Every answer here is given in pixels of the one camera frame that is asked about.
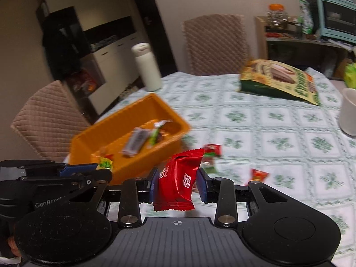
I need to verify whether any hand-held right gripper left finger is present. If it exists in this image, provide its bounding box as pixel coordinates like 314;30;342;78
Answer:
67;168;160;228

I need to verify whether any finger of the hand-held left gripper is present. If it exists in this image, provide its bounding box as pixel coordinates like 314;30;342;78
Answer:
56;162;98;177
65;169;113;194

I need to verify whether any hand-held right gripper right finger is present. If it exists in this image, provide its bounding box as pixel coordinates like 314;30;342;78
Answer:
196;168;301;229

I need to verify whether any large red snack packet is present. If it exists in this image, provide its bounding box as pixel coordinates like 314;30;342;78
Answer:
153;148;206;212

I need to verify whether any yellow snack packet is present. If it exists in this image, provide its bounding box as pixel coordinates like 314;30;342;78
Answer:
99;156;115;171

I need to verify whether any orange plastic tray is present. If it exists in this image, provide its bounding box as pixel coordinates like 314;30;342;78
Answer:
69;93;191;185

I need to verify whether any green red snack packet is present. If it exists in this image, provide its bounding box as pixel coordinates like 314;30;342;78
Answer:
203;144;221;158

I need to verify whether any black clear snack packet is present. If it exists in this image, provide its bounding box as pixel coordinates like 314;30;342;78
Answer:
121;126;149;158

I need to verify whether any small red snack packet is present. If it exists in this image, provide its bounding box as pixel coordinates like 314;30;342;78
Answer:
245;168;270;185

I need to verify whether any silver snack packet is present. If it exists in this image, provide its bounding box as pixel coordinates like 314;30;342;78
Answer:
145;119;173;130

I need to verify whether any person's left hand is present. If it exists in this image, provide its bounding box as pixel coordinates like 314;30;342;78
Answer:
7;236;21;258

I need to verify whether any chair with quilted cover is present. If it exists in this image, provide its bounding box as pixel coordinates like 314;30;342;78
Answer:
10;80;92;162

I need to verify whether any white cabinet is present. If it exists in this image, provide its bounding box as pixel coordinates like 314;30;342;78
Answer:
36;0;148;112

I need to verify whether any white thermos bottle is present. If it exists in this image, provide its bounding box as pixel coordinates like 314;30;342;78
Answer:
131;42;162;92

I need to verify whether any large green snack bag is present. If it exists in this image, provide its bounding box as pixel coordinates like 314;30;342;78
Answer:
239;59;322;106

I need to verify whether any quilted chair back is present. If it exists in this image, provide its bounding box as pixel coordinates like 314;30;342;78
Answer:
182;14;250;76

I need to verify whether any wooden shelf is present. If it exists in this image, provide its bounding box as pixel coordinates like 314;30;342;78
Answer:
255;15;356;78

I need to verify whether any dark door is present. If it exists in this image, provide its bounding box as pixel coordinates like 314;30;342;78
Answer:
146;0;178;74

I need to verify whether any plain white mug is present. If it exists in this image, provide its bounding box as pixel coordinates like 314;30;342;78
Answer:
338;87;356;137

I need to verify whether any orange-lid plastic jar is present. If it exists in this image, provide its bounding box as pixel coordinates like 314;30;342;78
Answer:
265;4;290;30

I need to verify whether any green tissue pack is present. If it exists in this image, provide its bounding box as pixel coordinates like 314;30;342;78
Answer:
344;63;356;88

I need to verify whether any green white bag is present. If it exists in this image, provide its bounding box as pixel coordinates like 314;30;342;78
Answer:
298;0;314;34

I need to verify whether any light blue toaster oven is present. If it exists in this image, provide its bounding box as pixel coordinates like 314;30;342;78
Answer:
316;0;356;45

